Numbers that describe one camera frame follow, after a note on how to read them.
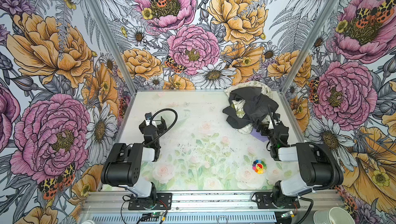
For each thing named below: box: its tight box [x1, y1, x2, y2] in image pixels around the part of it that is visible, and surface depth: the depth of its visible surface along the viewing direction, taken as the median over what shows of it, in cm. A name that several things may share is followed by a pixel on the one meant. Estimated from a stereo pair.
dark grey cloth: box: [222, 86, 279, 128], surface depth 99 cm
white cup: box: [312, 206, 356, 224], surface depth 70 cm
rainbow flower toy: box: [252, 159, 268, 174], surface depth 86 cm
